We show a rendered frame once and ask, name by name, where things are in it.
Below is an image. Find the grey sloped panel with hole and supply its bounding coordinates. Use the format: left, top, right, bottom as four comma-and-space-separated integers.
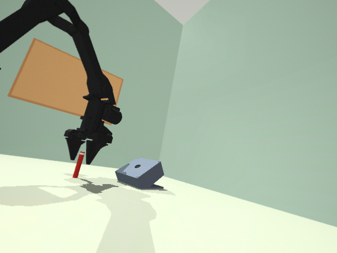
115, 157, 164, 189

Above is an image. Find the red peg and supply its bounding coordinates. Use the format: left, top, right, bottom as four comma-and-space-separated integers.
73, 151, 85, 178

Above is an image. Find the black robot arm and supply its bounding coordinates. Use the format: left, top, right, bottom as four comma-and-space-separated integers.
0, 0, 122, 125

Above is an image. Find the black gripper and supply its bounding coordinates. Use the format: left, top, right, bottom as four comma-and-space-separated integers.
64, 113, 113, 165

